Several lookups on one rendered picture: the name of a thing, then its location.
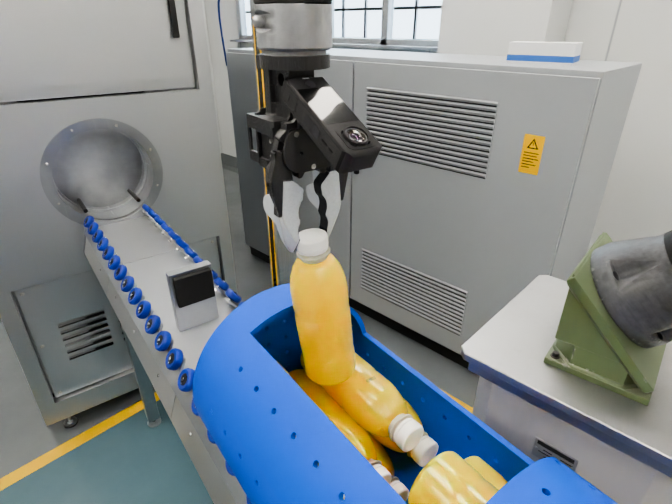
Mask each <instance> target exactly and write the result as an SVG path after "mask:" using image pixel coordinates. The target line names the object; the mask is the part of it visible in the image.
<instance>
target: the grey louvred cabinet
mask: <svg viewBox="0 0 672 504"><path fill-rule="evenodd" d="M227 51H228V52H226V61H227V71H228V80H229V90H230V99H231V109H232V118H233V128H234V138H235V147H236V157H237V166H238V176H239V185H240V195H241V205H242V214H243V224H244V233H245V243H246V244H247V245H249V246H250V248H251V254H252V255H254V256H256V257H258V258H260V259H262V260H264V261H266V262H267V263H269V264H270V259H269V246H268V234H267V221H266V212H265V210H264V206H263V200H264V197H265V195H264V183H263V170H262V166H260V165H259V163H258V162H256V161H254V160H252V159H250V149H249V138H248V127H247V117H246V113H254V112H258V106H257V93H256V80H255V68H254V55H253V48H230V49H227ZM326 53H330V68H327V69H321V70H314V77H323V78H324V79H325V80H326V81H327V83H328V84H329V85H330V86H331V87H332V88H333V90H334V91H335V92H336V93H337V94H338V95H339V96H340V98H341V99H342V100H343V101H344V102H345V103H346V105H347V106H348V107H349V108H350V109H351V110H352V111H353V113H354V114H355V115H356V116H357V117H358V118H359V120H360V121H361V122H362V123H363V124H364V125H365V126H366V128H367V129H368V130H369V131H370V132H371V133H372V135H373V136H374V137H375V138H376V139H377V140H378V141H379V143H380V144H381V145H382V148H381V150H380V152H379V154H378V156H377V158H376V160H375V163H374V165H373V167H371V168H367V169H362V170H358V171H353V172H349V173H348V177H347V182H346V188H345V193H344V198H343V200H342V201H341V206H340V210H339V213H338V216H337V219H336V221H335V224H334V226H333V229H332V231H331V233H330V236H329V238H328V242H329V243H328V246H329V247H330V249H331V251H330V253H331V254H332V255H334V256H335V257H336V259H337V260H338V261H339V263H340V265H341V267H342V269H343V271H344V274H345V276H346V280H347V285H348V294H349V305H350V307H352V308H354V309H356V310H358V311H360V312H361V313H363V314H365V315H367V316H369V317H371V318H373V319H375V320H376V321H378V322H380V323H382V324H384V325H386V326H388V327H390V328H391V329H393V330H395V331H397V332H399V333H401V334H403V335H405V336H407V337H408V338H410V339H412V340H414V341H416V342H418V343H420V344H422V345H423V346H425V347H427V348H429V349H431V350H433V351H435V352H437V353H438V354H440V355H442V356H444V357H446V358H448V359H450V360H452V361H453V362H455V363H457V364H459V365H461V366H463V367H465V368H467V369H468V365H469V362H467V361H465V360H464V359H463V357H462V355H461V353H460V352H461V346H462V345H463V344H464V343H465V342H466V341H467V340H469V339H470V338H471V337H472V336H473V335H474V334H475V333H476V332H477V331H478V330H480V329H481V328H482V327H483V326H484V325H485V324H486V323H487V322H488V321H489V320H490V319H492V318H493V317H494V316H495V315H496V314H497V313H498V312H499V311H500V310H501V309H503V308H504V307H505V306H506V305H507V304H508V303H509V302H510V301H511V300H512V299H513V298H515V297H516V296H517V295H518V294H519V293H520V292H521V291H522V290H523V289H524V288H526V287H527V286H528V285H529V284H530V283H531V282H532V281H533V280H534V279H535V278H537V277H538V276H539V275H549V276H552V277H555V278H558V279H561V280H564V281H566V280H567V279H568V278H569V276H570V275H571V274H572V272H573V271H574V269H575V268H576V267H577V265H578V264H579V263H580V261H581V260H582V258H583V257H584V256H585V254H586V253H587V251H588V247H589V244H590V240H591V237H592V234H593V230H594V227H595V223H596V220H597V216H598V213H599V210H600V206H601V203H602V199H603V196H604V193H605V189H606V186H607V182H608V179H609V176H610V172H611V169H612V165H613V162H614V158H615V155H616V152H617V148H618V145H619V141H620V138H621V135H622V131H623V128H624V124H625V121H626V118H627V114H628V111H629V107H630V104H631V101H632V97H633V94H634V90H635V87H636V83H637V80H638V77H639V73H640V70H641V66H642V63H634V62H613V61H592V60H579V62H578V64H575V65H573V66H565V65H543V64H521V63H506V61H507V60H506V59H507V56H487V55H466V54H445V53H424V52H403V51H382V50H361V49H340V48H331V49H330V50H326ZM292 176H293V175H292ZM293 181H294V182H295V183H297V184H298V185H299V186H301V187H302V188H303V190H304V193H303V200H302V203H301V204H300V206H299V212H298V214H299V218H300V225H299V228H298V232H301V231H303V230H306V229H311V228H318V229H319V226H320V218H321V217H320V214H319V212H318V209H317V208H316V207H315V206H314V205H313V204H312V203H311V202H310V200H309V199H308V196H307V193H306V186H307V185H309V184H312V182H313V175H312V171H308V172H305V173H304V175H303V177H302V178H300V179H299V178H297V177H295V176H293ZM566 282H567V281H566Z"/></svg>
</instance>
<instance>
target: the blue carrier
mask: <svg viewBox="0 0 672 504"><path fill-rule="evenodd" d="M350 313H351V322H352V331H353V343H354V349H355V352H356V353H357V354H358V355H359V356H360V357H362V358H363V359H364V360H365V361H366V362H368V363H369V364H370V365H371V366H372V367H373V368H375V369H376V371H377V372H379V373H381V374H382V375H383V376H384V377H385V378H386V379H388V380H389V381H390V382H391V383H392V384H393V385H394V386H395V387H396V388H397V390H398V391H399V392H400V394H401V395H402V397H403V398H404V399H405V400H406V401H408V402H409V403H410V405H411V406H412V407H413V408H414V410H415V411H416V413H417V414H418V416H419V418H420V420H421V422H422V425H423V429H424V431H425V432H427V433H428V436H429V437H430V438H432V439H433V440H434V441H435V442H437V444H438V446H439V448H438V452H437V454H436V456H437V455H438V454H440V453H442V452H445V451H454V452H456V453H457V454H458V455H459V456H461V457H462V458H463V459H466V458H467V457H470V456H478V457H480V458H481V459H483V460H484V461H485V462H486V463H487V464H489V465H490V466H491V467H492V468H493V469H494V470H496V471H497V472H498V473H499V474H500V475H502V476H503V477H504V478H505V480H506V481H508V482H507V483H506V484H505V485H504V486H503V487H502V488H501V489H500V490H499V491H498V492H497V493H496V494H495V495H494V496H493V497H492V498H491V499H490V500H489V501H488V502H487V503H486V504H618V503H616V502H615V501H614V500H612V499H611V498H610V497H608V496H607V495H605V494H604V493H603V492H601V491H600V490H599V489H597V488H596V487H595V486H593V485H592V484H591V483H589V482H588V481H586V480H585V479H584V478H582V477H581V476H580V475H578V474H577V473H576V472H574V471H573V470H571V469H570V468H569V467H567V466H566V465H565V464H563V463H562V462H561V461H559V460H558V459H556V458H554V457H547V458H543V459H541V460H538V461H536V462H534V461H533V460H532V459H530V458H529V457H528V456H526V455H525V454H524V453H522V452H521V451H520V450H519V449H517V448H516V447H515V446H513V445H512V444H511V443H509V442H508V441H507V440H506V439H504V438H503V437H502V436H500V435H499V434H498V433H496V432H495V431H494V430H493V429H491V428H490V427H489V426H487V425H486V424H485V423H484V422H482V421H481V420H480V419H478V418H477V417H476V416H474V415H473V414H472V413H471V412H469V411H468V410H467V409H465V408H464V407H463V406H461V405H460V404H459V403H458V402H456V401H455V400H454V399H452V398H451V397H450V396H448V395H447V394H446V393H445V392H443V391H442V390H441V389H439V388H438V387H437V386H435V385H434V384H433V383H432V382H430V381H429V380H428V379H426V378H425V377H424V376H422V375H421V374H420V373H419V372H417V371H416V370H415V369H413V368H412V367H411V366H409V365H408V364H407V363H406V362H404V361H403V360H402V359H400V358H399V357H398V356H397V355H395V354H394V353H393V352H391V351H390V350H389V349H387V348H386V347H385V346H384V345H382V344H381V343H380V342H378V341H377V340H376V339H374V338H373V337H372V336H371V335H369V334H368V333H367V332H366V330H365V326H364V324H363V321H362V319H361V318H360V316H359V315H358V313H357V312H356V311H355V310H354V309H353V308H351V307H350ZM301 352H302V350H301V347H300V342H299V336H298V331H297V326H296V321H295V315H294V309H293V305H292V300H291V294H290V283H289V284H283V285H279V286H275V287H272V288H270V289H267V290H265V291H263V292H260V293H258V294H257V295H255V296H253V297H251V298H250V299H248V300H247V301H245V302H244V303H242V304H241V305H240V306H238V307H237V308H236V309H235V310H234V311H232V312H231V313H230V314H229V315H228V316H227V317H226V318H225V319H224V320H223V321H222V322H221V324H220V325H219V326H218V327H217V328H216V330H215V331H214V332H213V334H212V335H211V337H210V338H209V340H208V341H207V343H206V345H205V346H204V348H203V350H202V352H201V355H200V357H199V359H198V362H197V365H196V369H195V373H194V378H193V399H194V404H195V407H196V410H197V412H198V414H199V416H200V418H201V420H202V421H203V423H204V425H205V426H206V428H207V430H208V431H209V433H210V435H211V436H212V438H213V440H214V441H215V443H216V445H217V446H218V448H219V450H220V451H221V453H222V455H223V457H224V458H225V460H226V462H227V463H228V465H229V467H230V468H231V470H232V472H233V473H234V475H235V477H236V478H237V480H238V482H239V483H240V485H241V487H242V488H243V490H244V492H245V493H246V495H247V497H248V498H249V500H250V502H251V504H409V503H408V498H407V500H406V502H405V501H404V500H403V499H402V497H401V496H400V495H399V494H398V493H397V492H396V491H395V490H394V489H393V488H392V487H391V486H390V484H389V483H388V482H387V481H386V480H385V479H384V478H383V477H382V476H381V475H380V474H379V472H378V471H377V470H376V469H375V468H374V467H373V466H372V465H371V464H370V463H369V462H368V461H367V459H366V458H365V457H364V456H363V455H362V454H361V453H360V452H359V451H358V450H357V449H356V447H355V446H354V445H353V444H352V443H351V442H350V441H349V440H348V439H347V438H346V437H345V436H344V434H343V433H342V432H341V431H340V430H339V429H338V428H337V427H336V426H335V425H334V424H333V422H332V421H331V420H330V419H329V418H328V417H327V416H326V415H325V414H324V413H323V412H322V411H321V409H320V408H319V407H318V406H317V405H316V404H315V403H314V402H313V401H312V400H311V399H310V397H309V396H308V395H307V394H306V393H305V392H304V391H303V390H302V389H301V388H300V387H299V386H298V384H297V383H296V382H295V381H294V380H293V379H292V378H291V377H290V376H289V375H288V374H287V372H288V373H289V372H291V371H293V370H296V369H303V368H302V366H301V362H300V356H301ZM275 360H276V361H278V362H279V363H280V364H281V365H282V366H283V367H284V369H285V370H286V371H287V372H286V371H285V370H284V369H283V368H282V367H281V366H280V365H279V364H278V363H277V362H276V361H275ZM295 436H296V438H295ZM382 446H383V445H382ZM383 447H384V448H385V450H386V451H387V453H388V455H389V456H390V458H391V460H392V463H393V466H394V470H395V476H397V477H398V478H399V480H400V482H401V483H403V484H404V485H405V486H406V488H407V489H408V490H409V492H410V489H411V487H412V485H413V483H414V481H415V479H416V477H417V476H418V474H419V473H420V471H421V470H422V469H423V468H424V467H425V466H424V467H421V466H419V465H418V464H417V463H416V462H415V461H414V460H413V458H412V457H408V456H407V452H406V453H400V452H396V451H393V450H391V449H389V448H387V447H385V446H383ZM318 463H319V466H318ZM344 494H345V499H343V495H344Z"/></svg>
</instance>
